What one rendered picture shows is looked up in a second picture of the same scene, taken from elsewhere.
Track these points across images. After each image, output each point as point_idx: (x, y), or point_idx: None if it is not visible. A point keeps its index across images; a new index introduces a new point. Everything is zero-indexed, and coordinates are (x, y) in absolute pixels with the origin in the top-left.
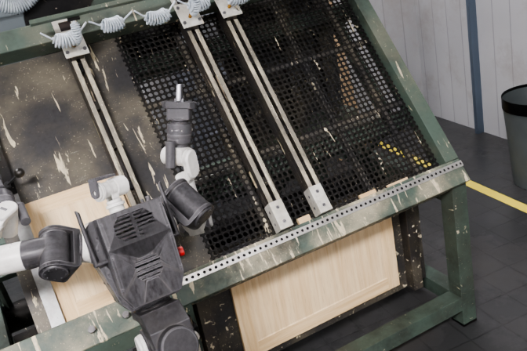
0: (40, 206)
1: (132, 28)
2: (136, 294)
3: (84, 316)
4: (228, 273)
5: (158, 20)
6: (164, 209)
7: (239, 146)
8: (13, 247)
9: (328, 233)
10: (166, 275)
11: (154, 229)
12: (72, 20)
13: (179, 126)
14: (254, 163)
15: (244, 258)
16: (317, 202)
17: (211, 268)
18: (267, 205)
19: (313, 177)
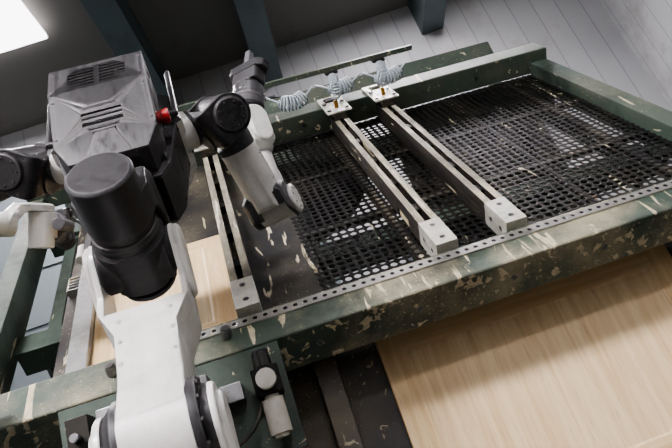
0: None
1: (277, 135)
2: (74, 147)
3: (112, 359)
4: (344, 301)
5: (290, 100)
6: (141, 58)
7: (384, 187)
8: None
9: (524, 246)
10: (127, 126)
11: (119, 75)
12: None
13: (241, 82)
14: (401, 193)
15: (372, 283)
16: (498, 213)
17: (317, 296)
18: (419, 231)
19: (492, 193)
